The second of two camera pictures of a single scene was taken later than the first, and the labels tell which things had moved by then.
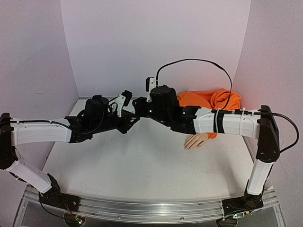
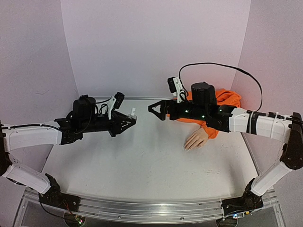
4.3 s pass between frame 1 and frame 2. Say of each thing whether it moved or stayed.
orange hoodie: stayed
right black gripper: moved
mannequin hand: stayed
